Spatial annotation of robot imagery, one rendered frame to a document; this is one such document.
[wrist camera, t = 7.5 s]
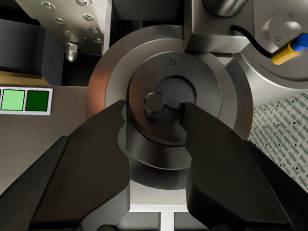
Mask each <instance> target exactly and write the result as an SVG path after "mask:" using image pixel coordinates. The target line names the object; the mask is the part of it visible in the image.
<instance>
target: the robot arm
mask: <svg viewBox="0 0 308 231"><path fill-rule="evenodd" d="M179 122H180V126H182V127H183V129H184V130H185V131H186V133H187V136H186V141H185V149H186V150H187V151H188V152H189V154H190V156H191V158H192V160H191V164H190V169H189V173H188V178H187V183H186V200H187V210H188V212H189V213H190V214H191V215H192V216H193V217H194V218H195V219H197V220H198V221H199V222H201V223H202V224H203V225H205V226H206V227H207V228H208V230H209V231H308V193H307V192H306V191H305V190H304V189H303V188H302V187H301V186H300V185H298V184H297V183H296V182H295V181H294V180H293V179H292V178H291V177H290V176H288V175H287V174H286V173H285V172H284V171H283V170H282V169H281V168H280V167H279V166H278V165H277V164H276V163H275V162H273V161H272V160H271V159H270V158H269V157H268V156H267V155H266V154H265V153H263V152H262V151H261V150H260V149H259V148H258V147H257V146H256V145H255V144H254V143H252V142H251V141H250V140H242V139H241V137H240V136H239V135H237V134H236V133H235V132H234V131H233V130H232V129H231V128H230V127H228V126H227V125H226V124H225V123H223V122H222V121H220V120H219V119H217V118H216V117H214V116H212V115H211V114H209V113H208V112H206V111H204V110H203V109H201V108H199V107H198V106H196V105H195V104H193V103H191V102H185V103H180V106H179ZM127 124H129V101H126V100H123V99H121V100H119V101H117V102H115V103H114V104H112V105H110V106H109V107H107V108H105V109H103V110H102V111H100V112H99V113H97V114H95V115H93V116H92V117H90V118H89V119H87V120H86V121H85V122H84V123H83V124H81V125H80V126H79V127H78V128H77V129H75V130H74V131H73V132H72V133H71V134H70V135H69V136H62V137H60V138H59V139H58V140H57V141H56V142H55V143H54V144H53V145H52V146H51V147H50V148H49V149H48V150H47V151H46V152H45V153H44V154H42V155H41V156H40V157H39V158H38V159H37V160H36V161H35V162H34V163H33V164H32V165H31V166H30V167H29V168H28V169H27V170H25V171H24V172H23V173H22V174H21V175H20V176H19V177H18V178H17V179H16V180H15V181H14V182H13V183H12V184H11V185H10V186H9V187H8V188H7V189H6V190H5V191H4V192H3V193H2V194H1V195H0V231H118V229H117V227H116V226H115V224H116V223H117V222H119V221H120V220H121V219H122V218H124V217H125V216H126V215H127V214H128V212H129V210H130V206H131V204H130V172H129V159H128V157H127V156H126V155H124V153H123V152H122V151H123V150H124V149H125V147H126V126H127Z"/></svg>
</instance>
